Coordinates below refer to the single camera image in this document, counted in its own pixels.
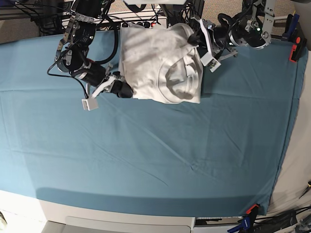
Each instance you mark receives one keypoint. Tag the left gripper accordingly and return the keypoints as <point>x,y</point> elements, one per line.
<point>211,38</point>

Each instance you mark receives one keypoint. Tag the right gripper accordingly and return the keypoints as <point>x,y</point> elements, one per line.
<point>95,75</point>

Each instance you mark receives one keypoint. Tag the white T-shirt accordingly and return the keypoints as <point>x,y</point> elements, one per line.
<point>159,64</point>

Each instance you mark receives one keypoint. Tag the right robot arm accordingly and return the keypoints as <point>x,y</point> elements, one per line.
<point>71,54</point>

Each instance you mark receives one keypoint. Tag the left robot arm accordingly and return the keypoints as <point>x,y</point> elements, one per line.
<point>251,27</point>

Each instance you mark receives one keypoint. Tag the blue clamp upper right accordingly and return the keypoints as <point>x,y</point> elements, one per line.
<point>290,23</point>

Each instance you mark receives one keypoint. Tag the orange black clamp upper right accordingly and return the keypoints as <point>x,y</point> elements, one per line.
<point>297,49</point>

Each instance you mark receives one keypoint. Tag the orange black clamp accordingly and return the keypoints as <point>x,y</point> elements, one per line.
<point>253,210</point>
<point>297,49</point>

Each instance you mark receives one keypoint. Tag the teal table cloth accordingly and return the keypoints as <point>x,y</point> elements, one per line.
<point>215,158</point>

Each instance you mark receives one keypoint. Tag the orange black clamp lower right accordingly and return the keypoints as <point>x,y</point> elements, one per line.
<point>253,210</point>

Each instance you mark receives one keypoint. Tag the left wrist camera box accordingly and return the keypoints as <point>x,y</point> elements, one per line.
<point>209,61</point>

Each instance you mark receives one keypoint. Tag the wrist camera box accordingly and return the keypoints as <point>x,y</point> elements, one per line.
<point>209,61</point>
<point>89,104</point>

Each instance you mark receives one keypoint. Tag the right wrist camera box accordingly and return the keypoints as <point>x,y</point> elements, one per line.
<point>89,104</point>

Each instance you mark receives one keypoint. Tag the power strip with red switch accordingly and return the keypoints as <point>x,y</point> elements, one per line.
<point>160,23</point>

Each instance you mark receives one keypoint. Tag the white table frame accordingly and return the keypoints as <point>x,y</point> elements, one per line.
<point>30,215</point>

